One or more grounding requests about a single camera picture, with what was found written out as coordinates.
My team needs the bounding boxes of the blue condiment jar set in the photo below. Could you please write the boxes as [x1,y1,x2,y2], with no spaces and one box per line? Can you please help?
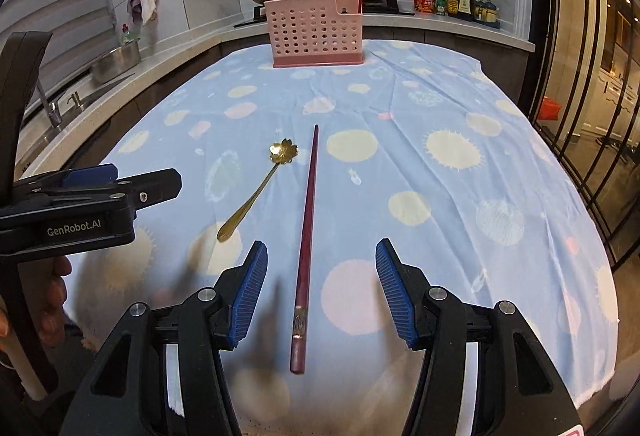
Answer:
[474,0,501,28]

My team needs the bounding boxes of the white window blinds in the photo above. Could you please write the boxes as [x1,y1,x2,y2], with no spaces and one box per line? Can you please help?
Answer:
[0,0,108,117]

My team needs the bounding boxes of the gold flower-shaped spoon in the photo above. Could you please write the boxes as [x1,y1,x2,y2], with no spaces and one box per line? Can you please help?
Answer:
[216,137,299,243]

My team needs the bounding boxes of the stainless steel basin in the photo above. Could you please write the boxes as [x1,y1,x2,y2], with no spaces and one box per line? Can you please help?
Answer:
[90,41,142,84]

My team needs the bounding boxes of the black gas stove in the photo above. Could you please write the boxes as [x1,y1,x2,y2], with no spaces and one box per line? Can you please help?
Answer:
[234,0,416,28]

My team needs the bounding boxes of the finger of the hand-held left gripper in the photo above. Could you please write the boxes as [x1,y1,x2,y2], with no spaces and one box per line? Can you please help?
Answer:
[30,163,119,190]
[112,167,182,208]

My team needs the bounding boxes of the white tube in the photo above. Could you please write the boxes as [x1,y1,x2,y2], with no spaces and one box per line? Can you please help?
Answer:
[0,311,47,401]

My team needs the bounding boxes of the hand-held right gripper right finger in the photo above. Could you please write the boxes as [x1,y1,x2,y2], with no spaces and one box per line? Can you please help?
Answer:
[375,237,583,436]

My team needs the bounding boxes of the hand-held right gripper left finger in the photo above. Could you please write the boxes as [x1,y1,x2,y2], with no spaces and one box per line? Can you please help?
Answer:
[60,240,269,436]

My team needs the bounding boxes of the red bag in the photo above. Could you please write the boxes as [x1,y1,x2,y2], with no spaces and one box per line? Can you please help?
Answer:
[537,97,563,121]

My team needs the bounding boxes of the pink plastic utensil holder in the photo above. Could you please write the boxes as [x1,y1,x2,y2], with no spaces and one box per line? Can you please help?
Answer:
[263,0,368,68]

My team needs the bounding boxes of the black grid glass door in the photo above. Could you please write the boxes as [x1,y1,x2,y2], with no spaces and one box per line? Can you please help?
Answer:
[530,0,640,267]

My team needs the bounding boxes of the white kitchen countertop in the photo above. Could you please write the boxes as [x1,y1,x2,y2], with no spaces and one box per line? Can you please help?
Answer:
[15,9,536,177]

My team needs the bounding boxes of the blue spotted tablecloth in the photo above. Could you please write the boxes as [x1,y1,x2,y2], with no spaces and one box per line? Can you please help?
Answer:
[65,39,621,436]

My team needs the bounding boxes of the person's left hand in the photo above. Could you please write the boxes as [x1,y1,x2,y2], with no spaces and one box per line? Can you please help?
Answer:
[0,253,74,348]

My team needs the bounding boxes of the grey kitchen cabinet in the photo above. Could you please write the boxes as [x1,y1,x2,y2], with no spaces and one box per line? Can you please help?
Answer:
[365,29,531,97]

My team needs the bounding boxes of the chrome faucet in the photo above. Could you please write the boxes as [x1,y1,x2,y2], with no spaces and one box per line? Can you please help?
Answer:
[35,81,63,129]

